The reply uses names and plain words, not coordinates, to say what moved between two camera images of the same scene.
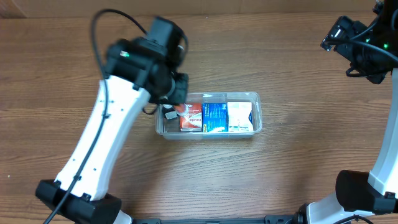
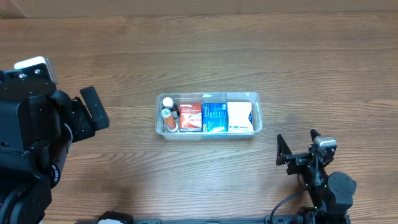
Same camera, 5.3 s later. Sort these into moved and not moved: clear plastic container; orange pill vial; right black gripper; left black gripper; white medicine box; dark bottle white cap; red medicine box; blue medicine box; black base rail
Moved: left black gripper; orange pill vial; right black gripper
Not moved: dark bottle white cap; clear plastic container; white medicine box; red medicine box; blue medicine box; black base rail
